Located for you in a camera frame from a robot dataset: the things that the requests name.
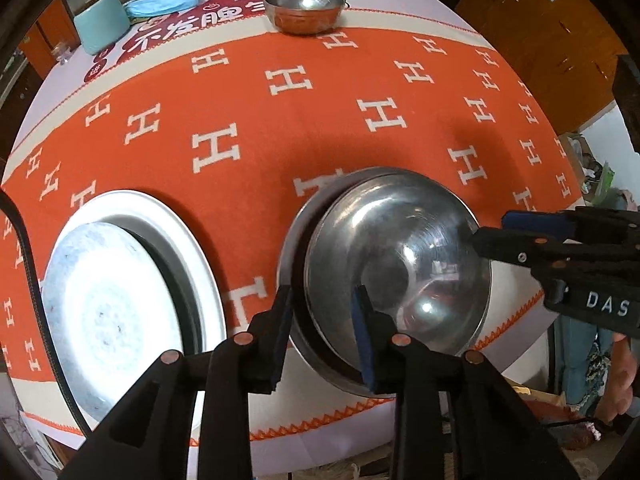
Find white speckled plate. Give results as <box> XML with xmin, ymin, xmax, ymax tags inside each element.
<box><xmin>41</xmin><ymin>222</ymin><xmax>194</xmax><ymax>427</ymax></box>

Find large steel bowl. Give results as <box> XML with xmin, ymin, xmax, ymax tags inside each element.
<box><xmin>277</xmin><ymin>167</ymin><xmax>407</xmax><ymax>399</ymax></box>

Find small copper steel bowl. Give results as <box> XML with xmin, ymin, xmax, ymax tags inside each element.
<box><xmin>264</xmin><ymin>0</ymin><xmax>349</xmax><ymax>36</ymax></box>

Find pink steel bowl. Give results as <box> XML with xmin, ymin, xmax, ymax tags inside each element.
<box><xmin>304</xmin><ymin>171</ymin><xmax>491</xmax><ymax>367</ymax></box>

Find green round plate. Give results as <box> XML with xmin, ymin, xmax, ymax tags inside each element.
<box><xmin>116</xmin><ymin>217</ymin><xmax>203</xmax><ymax>356</ymax></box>

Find person's right hand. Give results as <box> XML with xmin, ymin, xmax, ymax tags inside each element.
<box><xmin>596</xmin><ymin>333</ymin><xmax>638</xmax><ymax>424</ymax></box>

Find plain white plate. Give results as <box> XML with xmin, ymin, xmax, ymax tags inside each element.
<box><xmin>55</xmin><ymin>190</ymin><xmax>227</xmax><ymax>353</ymax></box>

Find orange H pattern blanket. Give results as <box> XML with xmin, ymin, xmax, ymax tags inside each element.
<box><xmin>0</xmin><ymin>6</ymin><xmax>586</xmax><ymax>449</ymax></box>

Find red white printed mat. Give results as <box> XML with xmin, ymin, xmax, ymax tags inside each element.
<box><xmin>84</xmin><ymin>0</ymin><xmax>265</xmax><ymax>84</ymax></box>

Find small glass jar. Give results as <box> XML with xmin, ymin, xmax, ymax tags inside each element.
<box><xmin>51</xmin><ymin>41</ymin><xmax>73</xmax><ymax>65</ymax></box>

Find light blue canister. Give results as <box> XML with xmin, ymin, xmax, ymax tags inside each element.
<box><xmin>74</xmin><ymin>0</ymin><xmax>130</xmax><ymax>54</ymax></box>

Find blue face masks pack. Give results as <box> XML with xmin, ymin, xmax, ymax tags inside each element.
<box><xmin>124</xmin><ymin>0</ymin><xmax>200</xmax><ymax>20</ymax></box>

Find black cable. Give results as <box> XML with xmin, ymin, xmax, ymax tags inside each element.
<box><xmin>0</xmin><ymin>188</ymin><xmax>94</xmax><ymax>434</ymax></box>

